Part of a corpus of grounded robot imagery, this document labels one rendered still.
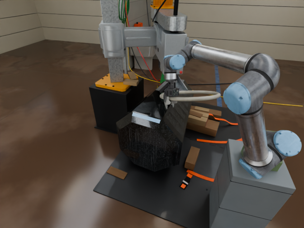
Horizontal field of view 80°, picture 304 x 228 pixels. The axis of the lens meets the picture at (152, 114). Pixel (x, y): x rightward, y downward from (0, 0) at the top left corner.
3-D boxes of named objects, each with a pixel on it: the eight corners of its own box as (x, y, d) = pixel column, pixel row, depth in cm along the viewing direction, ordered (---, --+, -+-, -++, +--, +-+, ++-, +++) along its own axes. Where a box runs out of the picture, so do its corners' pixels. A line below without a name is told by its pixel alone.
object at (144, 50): (130, 69, 509) (129, 37, 460) (144, 55, 613) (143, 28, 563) (152, 72, 497) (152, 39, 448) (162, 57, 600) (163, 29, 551)
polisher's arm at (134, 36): (100, 51, 228) (97, 30, 213) (101, 44, 255) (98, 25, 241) (158, 49, 239) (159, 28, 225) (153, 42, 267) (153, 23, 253)
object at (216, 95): (155, 95, 172) (155, 92, 172) (205, 92, 178) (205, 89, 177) (166, 103, 125) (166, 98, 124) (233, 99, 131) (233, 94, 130)
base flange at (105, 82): (94, 86, 262) (93, 83, 259) (111, 73, 299) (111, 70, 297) (124, 92, 248) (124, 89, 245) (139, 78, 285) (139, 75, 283)
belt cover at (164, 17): (150, 20, 250) (150, 6, 240) (168, 20, 253) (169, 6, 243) (164, 36, 172) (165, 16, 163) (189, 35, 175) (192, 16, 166)
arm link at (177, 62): (182, 49, 112) (176, 51, 124) (168, 60, 112) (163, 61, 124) (191, 61, 115) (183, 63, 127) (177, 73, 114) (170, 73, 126)
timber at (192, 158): (193, 170, 231) (194, 164, 224) (184, 167, 235) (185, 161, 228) (198, 154, 253) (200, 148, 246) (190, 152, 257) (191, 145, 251)
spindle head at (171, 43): (157, 65, 229) (159, 27, 203) (174, 65, 232) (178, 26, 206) (163, 77, 200) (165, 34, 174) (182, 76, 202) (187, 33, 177)
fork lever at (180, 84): (159, 69, 229) (159, 65, 226) (173, 68, 232) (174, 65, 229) (171, 95, 172) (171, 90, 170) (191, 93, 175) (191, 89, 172)
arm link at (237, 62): (296, 52, 64) (191, 35, 120) (269, 73, 64) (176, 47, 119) (298, 77, 71) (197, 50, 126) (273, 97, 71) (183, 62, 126)
